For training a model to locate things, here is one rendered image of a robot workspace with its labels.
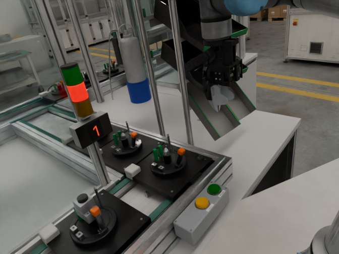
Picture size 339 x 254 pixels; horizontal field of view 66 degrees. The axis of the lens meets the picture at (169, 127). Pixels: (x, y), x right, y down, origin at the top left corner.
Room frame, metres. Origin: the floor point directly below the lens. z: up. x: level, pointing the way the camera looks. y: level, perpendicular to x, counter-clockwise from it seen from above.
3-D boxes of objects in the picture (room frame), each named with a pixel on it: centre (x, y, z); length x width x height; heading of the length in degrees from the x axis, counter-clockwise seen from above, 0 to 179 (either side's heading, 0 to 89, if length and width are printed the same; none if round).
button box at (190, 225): (0.58, -0.06, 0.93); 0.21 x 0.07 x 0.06; 135
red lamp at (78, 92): (0.75, 0.25, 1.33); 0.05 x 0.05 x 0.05
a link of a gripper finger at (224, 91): (0.68, -0.17, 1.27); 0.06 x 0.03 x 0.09; 45
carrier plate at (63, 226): (0.56, 0.27, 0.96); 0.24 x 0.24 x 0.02; 45
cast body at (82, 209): (0.56, 0.28, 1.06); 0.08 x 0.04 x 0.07; 45
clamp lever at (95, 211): (0.53, 0.24, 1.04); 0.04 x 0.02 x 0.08; 45
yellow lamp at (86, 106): (0.75, 0.25, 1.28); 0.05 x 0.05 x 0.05
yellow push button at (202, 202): (0.58, -0.06, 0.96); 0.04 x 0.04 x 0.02
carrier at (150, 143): (0.97, 0.20, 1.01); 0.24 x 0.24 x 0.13; 45
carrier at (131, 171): (0.79, 0.03, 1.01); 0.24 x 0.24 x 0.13; 45
